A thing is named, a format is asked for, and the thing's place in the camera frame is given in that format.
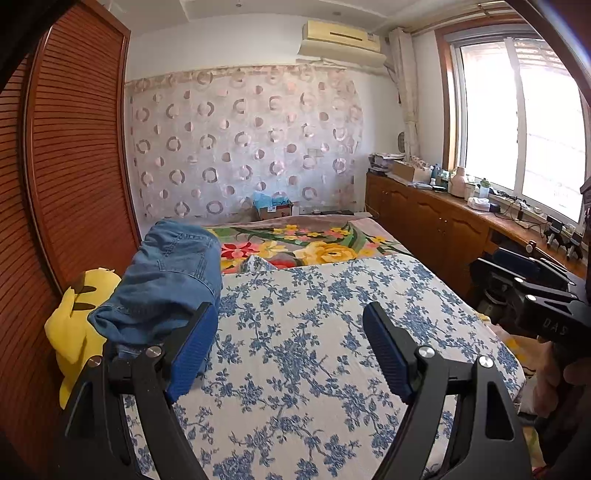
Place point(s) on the cardboard box with blue cloth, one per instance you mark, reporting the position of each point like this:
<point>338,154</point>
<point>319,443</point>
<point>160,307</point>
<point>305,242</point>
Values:
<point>272,208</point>

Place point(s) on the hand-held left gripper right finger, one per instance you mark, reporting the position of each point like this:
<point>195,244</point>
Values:
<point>390,355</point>

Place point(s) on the flat cardboard box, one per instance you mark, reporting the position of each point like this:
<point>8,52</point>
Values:
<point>408,171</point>

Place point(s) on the white tissue box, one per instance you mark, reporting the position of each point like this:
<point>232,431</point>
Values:
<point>479,204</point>

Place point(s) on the pink bottle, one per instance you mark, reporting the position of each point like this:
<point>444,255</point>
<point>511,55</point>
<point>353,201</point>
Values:
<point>459,184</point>

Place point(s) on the small round fan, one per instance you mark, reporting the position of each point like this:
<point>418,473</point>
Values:
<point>401,143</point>

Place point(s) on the white corner curtain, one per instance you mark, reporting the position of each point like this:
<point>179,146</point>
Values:
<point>406,92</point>

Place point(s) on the person's right hand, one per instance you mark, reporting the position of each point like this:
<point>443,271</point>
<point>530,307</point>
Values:
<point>577,373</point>

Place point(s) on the blue bottle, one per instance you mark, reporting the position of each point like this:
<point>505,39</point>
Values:
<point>437,174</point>

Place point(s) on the long wooden cabinet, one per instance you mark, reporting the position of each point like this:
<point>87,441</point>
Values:
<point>429,221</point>

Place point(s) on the white air conditioner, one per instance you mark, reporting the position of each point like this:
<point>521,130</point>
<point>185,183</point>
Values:
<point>339,41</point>

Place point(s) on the stack of papers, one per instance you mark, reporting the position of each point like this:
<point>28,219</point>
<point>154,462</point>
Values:
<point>385,162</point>

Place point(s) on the wooden louvred wardrobe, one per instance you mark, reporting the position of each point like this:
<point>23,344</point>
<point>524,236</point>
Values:
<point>78,161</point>

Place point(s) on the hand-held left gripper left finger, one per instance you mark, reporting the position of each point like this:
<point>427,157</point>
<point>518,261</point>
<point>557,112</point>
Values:
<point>189,360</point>

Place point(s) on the circle-patterned curtain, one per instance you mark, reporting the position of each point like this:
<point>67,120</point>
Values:
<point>240,143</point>

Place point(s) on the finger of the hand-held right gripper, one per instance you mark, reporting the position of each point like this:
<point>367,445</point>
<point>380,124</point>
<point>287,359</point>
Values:
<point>503,286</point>
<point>531,266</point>

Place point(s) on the colourful floral blanket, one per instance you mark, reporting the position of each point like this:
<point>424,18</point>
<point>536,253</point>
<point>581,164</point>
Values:
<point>318,244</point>

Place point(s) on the dark blue denim pants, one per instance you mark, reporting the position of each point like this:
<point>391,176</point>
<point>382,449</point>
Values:
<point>147,318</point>

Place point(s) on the yellow plush toy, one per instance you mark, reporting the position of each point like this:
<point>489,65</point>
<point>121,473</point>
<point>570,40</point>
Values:
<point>76,327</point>

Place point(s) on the window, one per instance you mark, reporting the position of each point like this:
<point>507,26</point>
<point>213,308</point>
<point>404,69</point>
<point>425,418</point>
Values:
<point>508,115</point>

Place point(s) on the green-lid bottle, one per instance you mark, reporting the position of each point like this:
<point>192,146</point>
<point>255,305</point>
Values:
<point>484,189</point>

